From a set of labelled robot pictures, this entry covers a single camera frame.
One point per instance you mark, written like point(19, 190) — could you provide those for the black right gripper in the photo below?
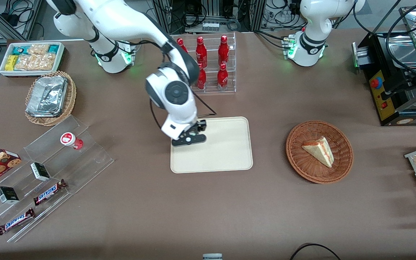
point(201, 125)

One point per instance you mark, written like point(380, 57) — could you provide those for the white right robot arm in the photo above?
point(121, 18)

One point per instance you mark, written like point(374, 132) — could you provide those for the cream plastic tray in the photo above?
point(222, 151)

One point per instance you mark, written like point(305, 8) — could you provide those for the red white gum bottle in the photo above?
point(69, 139)

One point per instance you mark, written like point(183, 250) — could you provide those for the silver foil tray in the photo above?
point(47, 95)

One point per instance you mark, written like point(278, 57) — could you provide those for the dark green gum box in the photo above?
point(7, 195)
point(40, 171)

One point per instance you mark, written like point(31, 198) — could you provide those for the clear acrylic bottle rack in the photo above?
point(211, 90)

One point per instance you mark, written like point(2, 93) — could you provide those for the red cola bottle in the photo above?
point(223, 50)
point(222, 77)
point(202, 81)
point(182, 45)
point(201, 52)

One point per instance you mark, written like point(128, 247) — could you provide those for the white power strip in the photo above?
point(211, 26)

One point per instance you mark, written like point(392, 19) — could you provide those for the round brown wicker basket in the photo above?
point(302, 162)

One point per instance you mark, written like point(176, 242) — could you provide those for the clear acrylic step display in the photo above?
point(85, 159)

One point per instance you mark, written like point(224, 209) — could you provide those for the triangular wrapped sandwich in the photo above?
point(321, 151)

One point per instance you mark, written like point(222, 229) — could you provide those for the oval wicker basket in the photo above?
point(71, 97)

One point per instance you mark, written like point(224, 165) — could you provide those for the small grey device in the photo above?
point(212, 256)

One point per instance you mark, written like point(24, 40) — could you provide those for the snickers chocolate bar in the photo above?
point(16, 221)
point(50, 192)

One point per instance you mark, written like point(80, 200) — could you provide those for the teal snack packet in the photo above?
point(53, 48)
point(19, 50)

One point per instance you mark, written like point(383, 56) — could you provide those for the white plastic snack bin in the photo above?
point(31, 74)

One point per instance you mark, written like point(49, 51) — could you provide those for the clear bag of snacks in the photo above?
point(34, 62)
point(38, 48)

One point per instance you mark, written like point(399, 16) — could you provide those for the black food warmer appliance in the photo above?
point(381, 94)

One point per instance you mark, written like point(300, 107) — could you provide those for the yellow snack packet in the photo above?
point(11, 63)

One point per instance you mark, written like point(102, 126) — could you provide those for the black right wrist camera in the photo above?
point(193, 140)

